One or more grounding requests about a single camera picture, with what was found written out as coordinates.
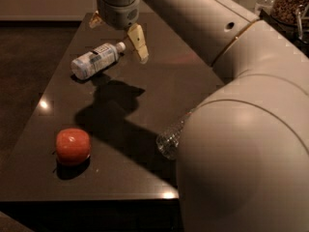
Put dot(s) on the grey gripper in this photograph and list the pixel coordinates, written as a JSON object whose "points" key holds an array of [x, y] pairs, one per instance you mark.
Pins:
{"points": [[118, 14]]}

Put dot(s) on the blue labelled plastic bottle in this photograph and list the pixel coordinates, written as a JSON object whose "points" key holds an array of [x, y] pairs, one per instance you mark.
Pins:
{"points": [[100, 58]]}

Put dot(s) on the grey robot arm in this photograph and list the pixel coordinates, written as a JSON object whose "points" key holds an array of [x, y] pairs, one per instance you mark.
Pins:
{"points": [[243, 158]]}

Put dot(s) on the clear water bottle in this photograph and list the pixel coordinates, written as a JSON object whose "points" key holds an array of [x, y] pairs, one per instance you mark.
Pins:
{"points": [[167, 142]]}

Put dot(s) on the red apple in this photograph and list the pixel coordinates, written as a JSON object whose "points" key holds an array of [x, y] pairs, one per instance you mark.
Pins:
{"points": [[73, 146]]}

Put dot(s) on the jar of brown nuts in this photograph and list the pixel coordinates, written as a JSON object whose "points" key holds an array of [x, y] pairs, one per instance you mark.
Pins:
{"points": [[284, 10]]}

